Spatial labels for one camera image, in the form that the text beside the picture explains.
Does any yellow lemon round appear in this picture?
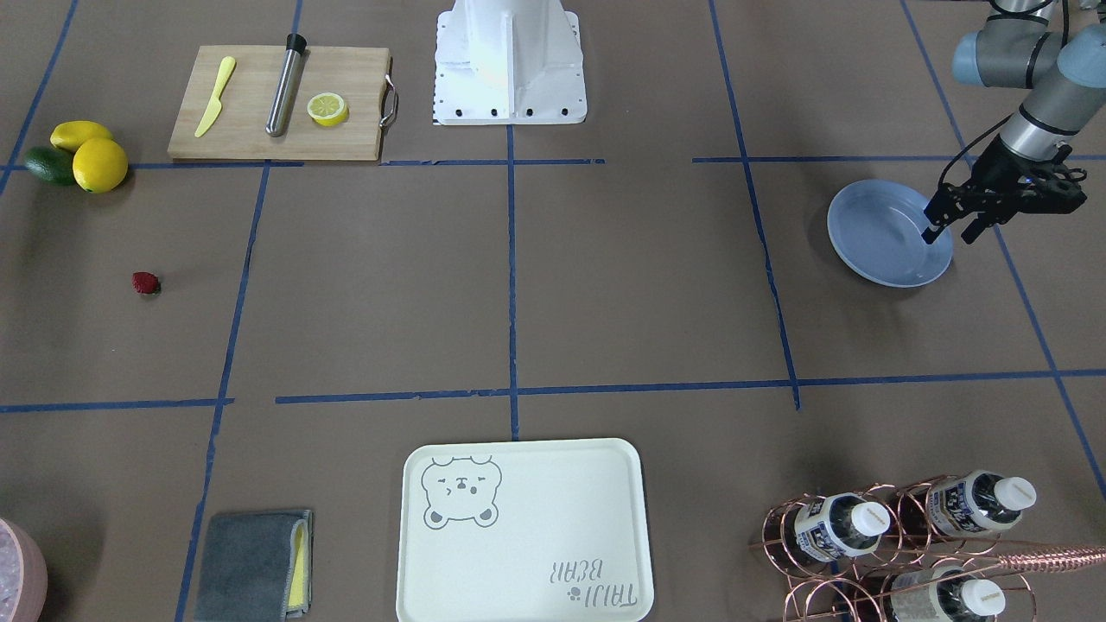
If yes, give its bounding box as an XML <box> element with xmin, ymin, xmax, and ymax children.
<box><xmin>73</xmin><ymin>138</ymin><xmax>128</xmax><ymax>194</ymax></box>

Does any bottle white cap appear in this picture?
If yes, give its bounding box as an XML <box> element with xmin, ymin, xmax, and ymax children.
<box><xmin>924</xmin><ymin>470</ymin><xmax>1039</xmax><ymax>538</ymax></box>
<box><xmin>793</xmin><ymin>493</ymin><xmax>893</xmax><ymax>563</ymax></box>
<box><xmin>886</xmin><ymin>566</ymin><xmax>1006</xmax><ymax>621</ymax></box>

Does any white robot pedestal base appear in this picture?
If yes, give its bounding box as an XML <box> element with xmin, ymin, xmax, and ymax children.
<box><xmin>432</xmin><ymin>1</ymin><xmax>588</xmax><ymax>126</ymax></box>

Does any yellow plastic knife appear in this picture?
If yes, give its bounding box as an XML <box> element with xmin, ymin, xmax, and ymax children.
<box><xmin>194</xmin><ymin>55</ymin><xmax>237</xmax><ymax>138</ymax></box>

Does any wooden cutting board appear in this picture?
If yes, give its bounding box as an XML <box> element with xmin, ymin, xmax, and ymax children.
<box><xmin>167</xmin><ymin>45</ymin><xmax>400</xmax><ymax>162</ymax></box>

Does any copper wire bottle rack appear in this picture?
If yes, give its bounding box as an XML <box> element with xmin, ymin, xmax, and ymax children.
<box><xmin>749</xmin><ymin>475</ymin><xmax>1103</xmax><ymax>621</ymax></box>

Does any grey folded cloth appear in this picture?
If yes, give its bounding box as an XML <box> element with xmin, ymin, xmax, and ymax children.
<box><xmin>194</xmin><ymin>508</ymin><xmax>315</xmax><ymax>621</ymax></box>

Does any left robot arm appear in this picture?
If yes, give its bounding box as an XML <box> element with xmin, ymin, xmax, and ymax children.
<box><xmin>921</xmin><ymin>1</ymin><xmax>1105</xmax><ymax>243</ymax></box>

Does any steel muddler black tip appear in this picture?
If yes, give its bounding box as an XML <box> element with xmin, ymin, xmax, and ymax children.
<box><xmin>264</xmin><ymin>32</ymin><xmax>307</xmax><ymax>137</ymax></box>

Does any lemon half slice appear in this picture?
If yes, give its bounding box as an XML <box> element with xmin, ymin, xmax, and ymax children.
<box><xmin>307</xmin><ymin>92</ymin><xmax>349</xmax><ymax>127</ymax></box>

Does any cream bear tray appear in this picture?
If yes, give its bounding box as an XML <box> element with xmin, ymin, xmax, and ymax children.
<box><xmin>396</xmin><ymin>438</ymin><xmax>655</xmax><ymax>621</ymax></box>

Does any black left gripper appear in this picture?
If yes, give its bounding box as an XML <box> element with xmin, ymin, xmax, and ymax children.
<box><xmin>921</xmin><ymin>137</ymin><xmax>1087</xmax><ymax>243</ymax></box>

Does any bottle white cap lower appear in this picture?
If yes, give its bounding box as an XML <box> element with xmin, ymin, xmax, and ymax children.
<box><xmin>886</xmin><ymin>566</ymin><xmax>1006</xmax><ymax>621</ymax></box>

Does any blue plate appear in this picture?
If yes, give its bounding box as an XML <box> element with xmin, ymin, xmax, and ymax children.
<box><xmin>826</xmin><ymin>180</ymin><xmax>954</xmax><ymax>289</ymax></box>

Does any red strawberry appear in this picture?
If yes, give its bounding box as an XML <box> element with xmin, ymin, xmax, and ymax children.
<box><xmin>131</xmin><ymin>271</ymin><xmax>161</xmax><ymax>296</ymax></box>

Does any green lime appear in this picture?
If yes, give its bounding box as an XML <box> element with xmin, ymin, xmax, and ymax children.
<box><xmin>23</xmin><ymin>146</ymin><xmax>79</xmax><ymax>187</ymax></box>

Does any yellow lemon oval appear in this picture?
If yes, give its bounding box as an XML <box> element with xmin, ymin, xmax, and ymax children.
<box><xmin>50</xmin><ymin>120</ymin><xmax>114</xmax><ymax>154</ymax></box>

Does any pink bowl with ice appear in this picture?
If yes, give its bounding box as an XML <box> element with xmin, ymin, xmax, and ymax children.
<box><xmin>1</xmin><ymin>519</ymin><xmax>48</xmax><ymax>621</ymax></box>

